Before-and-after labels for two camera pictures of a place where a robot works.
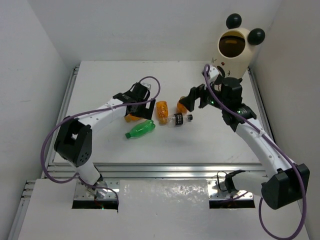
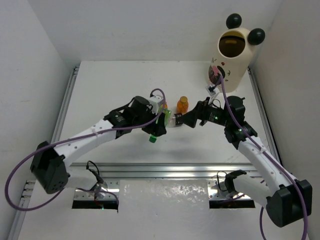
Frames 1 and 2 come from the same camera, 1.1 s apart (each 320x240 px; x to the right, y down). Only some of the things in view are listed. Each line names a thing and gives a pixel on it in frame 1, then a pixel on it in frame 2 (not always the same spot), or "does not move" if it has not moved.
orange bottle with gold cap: [180, 107] does not move
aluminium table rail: [127, 171] does not move
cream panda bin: [234, 46] does not move
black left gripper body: [144, 110] → [157, 124]
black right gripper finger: [188, 102] → [190, 118]
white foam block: [163, 196] does not move
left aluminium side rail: [63, 112] does not move
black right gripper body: [207, 98] → [214, 115]
